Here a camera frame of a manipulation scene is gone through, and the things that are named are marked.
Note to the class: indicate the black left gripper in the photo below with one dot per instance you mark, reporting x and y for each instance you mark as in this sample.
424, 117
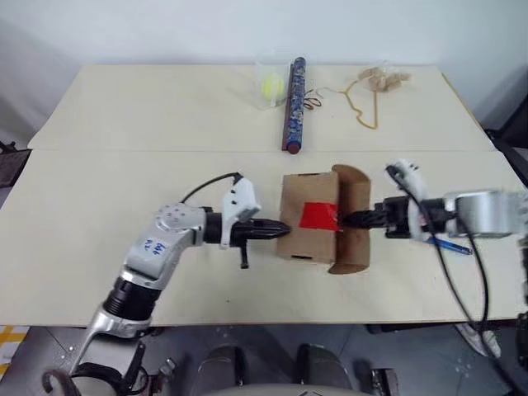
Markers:
243, 233

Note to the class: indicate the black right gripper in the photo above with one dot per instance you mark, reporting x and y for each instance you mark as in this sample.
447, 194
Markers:
394, 214

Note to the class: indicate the brown cardboard box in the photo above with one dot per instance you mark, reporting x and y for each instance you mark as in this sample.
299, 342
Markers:
307, 243

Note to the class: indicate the blue pen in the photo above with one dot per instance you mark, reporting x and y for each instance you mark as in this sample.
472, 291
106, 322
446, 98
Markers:
451, 246

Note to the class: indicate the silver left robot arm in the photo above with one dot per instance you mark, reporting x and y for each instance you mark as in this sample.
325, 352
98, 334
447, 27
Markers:
161, 243

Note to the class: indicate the red tape strip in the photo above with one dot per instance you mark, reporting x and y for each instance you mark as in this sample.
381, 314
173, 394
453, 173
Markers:
315, 216

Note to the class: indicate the blue patterned rolled scroll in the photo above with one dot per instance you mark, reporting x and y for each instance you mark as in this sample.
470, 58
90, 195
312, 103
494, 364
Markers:
295, 107

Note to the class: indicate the brown rubber band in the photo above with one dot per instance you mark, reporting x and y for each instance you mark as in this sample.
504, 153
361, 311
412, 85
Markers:
314, 100

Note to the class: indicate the clear bag of wooden blocks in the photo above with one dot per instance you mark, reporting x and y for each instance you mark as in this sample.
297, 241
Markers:
383, 78

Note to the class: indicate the yellow tennis ball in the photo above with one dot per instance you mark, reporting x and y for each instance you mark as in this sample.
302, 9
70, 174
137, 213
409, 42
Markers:
272, 87

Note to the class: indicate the dark rounded shape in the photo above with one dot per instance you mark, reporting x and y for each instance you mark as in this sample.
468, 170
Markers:
220, 367

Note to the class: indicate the clear plastic container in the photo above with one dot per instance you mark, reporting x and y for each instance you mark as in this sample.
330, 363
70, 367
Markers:
268, 62

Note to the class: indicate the black stand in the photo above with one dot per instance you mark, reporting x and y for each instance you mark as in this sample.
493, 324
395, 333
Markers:
12, 163

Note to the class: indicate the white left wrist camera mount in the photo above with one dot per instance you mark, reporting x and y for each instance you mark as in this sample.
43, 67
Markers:
241, 198

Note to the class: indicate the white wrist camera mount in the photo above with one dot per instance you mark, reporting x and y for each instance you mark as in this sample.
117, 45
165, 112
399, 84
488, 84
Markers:
414, 181
241, 198

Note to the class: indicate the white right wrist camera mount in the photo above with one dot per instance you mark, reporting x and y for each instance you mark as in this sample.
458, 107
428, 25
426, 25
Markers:
414, 181

